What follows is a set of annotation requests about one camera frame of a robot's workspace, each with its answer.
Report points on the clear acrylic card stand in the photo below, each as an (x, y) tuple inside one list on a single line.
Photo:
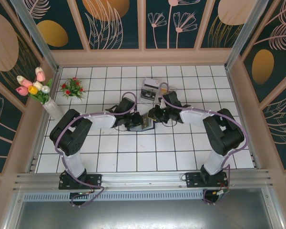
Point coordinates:
[(145, 101)]

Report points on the gold card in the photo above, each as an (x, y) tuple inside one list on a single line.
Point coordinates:
[(164, 90)]

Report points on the small red flower plant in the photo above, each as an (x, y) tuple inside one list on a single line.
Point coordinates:
[(72, 88)]

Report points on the aluminium frame post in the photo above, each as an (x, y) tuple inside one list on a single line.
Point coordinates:
[(38, 40), (243, 33)]

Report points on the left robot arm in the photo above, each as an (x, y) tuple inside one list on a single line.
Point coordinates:
[(71, 128)]

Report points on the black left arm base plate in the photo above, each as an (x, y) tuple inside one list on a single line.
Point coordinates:
[(93, 179)]

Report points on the artificial tulip bouquet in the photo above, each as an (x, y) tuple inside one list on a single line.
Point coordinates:
[(33, 89)]

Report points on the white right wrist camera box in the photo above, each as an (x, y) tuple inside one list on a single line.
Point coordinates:
[(163, 103)]

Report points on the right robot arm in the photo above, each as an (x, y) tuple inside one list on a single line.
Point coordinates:
[(224, 133)]

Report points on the black and yellow card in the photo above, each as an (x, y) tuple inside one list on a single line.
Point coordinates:
[(146, 122)]

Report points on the white card with black stripe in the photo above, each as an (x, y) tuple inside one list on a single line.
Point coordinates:
[(151, 83)]

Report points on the navy blue card holder wallet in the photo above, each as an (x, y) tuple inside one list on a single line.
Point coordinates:
[(138, 129)]

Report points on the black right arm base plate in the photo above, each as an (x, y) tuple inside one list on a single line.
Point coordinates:
[(193, 180)]

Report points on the grey metal shelf panel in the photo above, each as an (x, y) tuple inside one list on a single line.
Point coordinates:
[(143, 214)]

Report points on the black VIP card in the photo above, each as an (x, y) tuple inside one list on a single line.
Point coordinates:
[(148, 94)]

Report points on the aluminium mounting rail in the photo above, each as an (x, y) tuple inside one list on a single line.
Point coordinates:
[(143, 179)]

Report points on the white ribbed vase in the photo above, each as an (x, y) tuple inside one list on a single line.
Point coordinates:
[(53, 111)]

